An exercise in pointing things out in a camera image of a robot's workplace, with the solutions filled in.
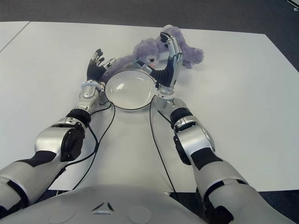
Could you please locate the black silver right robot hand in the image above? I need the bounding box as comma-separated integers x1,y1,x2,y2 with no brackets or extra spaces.
133,32,183,88

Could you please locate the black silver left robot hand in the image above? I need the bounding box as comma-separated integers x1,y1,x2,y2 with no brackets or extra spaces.
85,48,116,82

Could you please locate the purple plush rabbit doll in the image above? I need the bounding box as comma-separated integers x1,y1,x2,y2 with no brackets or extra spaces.
102,24,206,81

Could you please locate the white plate black rim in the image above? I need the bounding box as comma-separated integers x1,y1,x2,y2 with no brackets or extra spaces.
104,70,157,112

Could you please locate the grey robot torso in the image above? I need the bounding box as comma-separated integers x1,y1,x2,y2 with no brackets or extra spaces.
0,185,207,224

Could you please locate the long thin black cable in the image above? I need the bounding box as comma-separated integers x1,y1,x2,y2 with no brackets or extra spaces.
148,97,180,199
70,101,116,191

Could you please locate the looped black arm cable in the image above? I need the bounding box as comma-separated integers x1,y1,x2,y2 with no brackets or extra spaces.
61,88,112,173

